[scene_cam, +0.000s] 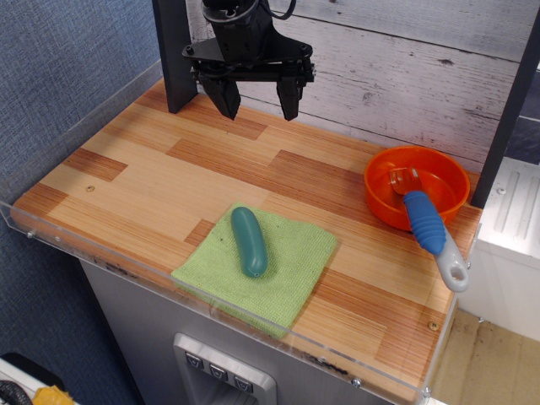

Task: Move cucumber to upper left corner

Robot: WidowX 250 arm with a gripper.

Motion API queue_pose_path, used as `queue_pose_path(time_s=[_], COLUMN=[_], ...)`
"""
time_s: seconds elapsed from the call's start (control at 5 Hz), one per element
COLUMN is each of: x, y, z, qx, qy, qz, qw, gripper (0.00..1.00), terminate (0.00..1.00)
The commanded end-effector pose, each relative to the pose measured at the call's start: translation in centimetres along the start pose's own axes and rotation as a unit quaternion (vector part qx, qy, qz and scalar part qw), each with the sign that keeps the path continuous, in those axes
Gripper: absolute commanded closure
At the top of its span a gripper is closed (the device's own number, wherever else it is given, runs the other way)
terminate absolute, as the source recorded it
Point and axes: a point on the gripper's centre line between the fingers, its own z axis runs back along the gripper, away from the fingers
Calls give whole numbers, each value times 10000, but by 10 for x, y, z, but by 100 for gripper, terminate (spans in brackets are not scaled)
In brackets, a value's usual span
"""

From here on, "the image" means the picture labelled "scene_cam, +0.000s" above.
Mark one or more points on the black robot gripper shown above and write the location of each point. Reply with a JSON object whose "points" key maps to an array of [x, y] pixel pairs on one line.
{"points": [[247, 47]]}

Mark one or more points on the green toy cucumber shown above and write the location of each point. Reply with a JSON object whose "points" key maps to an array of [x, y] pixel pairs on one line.
{"points": [[250, 242]]}

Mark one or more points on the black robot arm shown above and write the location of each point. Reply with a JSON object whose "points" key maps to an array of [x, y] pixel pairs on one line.
{"points": [[246, 47]]}

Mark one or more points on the green knitted cloth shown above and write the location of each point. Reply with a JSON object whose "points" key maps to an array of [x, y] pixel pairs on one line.
{"points": [[297, 254]]}

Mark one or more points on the orange plastic bowl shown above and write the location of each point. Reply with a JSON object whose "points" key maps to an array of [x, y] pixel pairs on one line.
{"points": [[444, 181]]}

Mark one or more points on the grey toy fridge cabinet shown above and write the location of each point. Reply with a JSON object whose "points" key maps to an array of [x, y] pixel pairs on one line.
{"points": [[144, 322]]}

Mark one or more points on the silver dispenser button panel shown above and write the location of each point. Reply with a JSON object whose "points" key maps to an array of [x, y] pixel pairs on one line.
{"points": [[214, 377]]}

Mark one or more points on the white ribbed appliance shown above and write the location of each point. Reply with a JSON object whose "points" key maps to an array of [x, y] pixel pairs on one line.
{"points": [[504, 258]]}

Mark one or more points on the dark left vertical post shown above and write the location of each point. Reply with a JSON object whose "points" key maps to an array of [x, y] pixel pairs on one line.
{"points": [[171, 21]]}

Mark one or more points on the dark vertical post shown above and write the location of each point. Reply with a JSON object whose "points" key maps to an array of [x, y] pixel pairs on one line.
{"points": [[516, 99], [171, 21]]}

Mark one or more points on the fork with blue grey handle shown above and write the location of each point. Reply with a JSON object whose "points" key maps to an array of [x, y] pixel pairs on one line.
{"points": [[429, 229]]}

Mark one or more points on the dark right vertical post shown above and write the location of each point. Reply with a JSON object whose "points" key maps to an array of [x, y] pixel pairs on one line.
{"points": [[516, 99]]}

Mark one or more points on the clear acrylic guard rail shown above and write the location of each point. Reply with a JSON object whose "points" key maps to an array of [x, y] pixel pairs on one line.
{"points": [[139, 193]]}

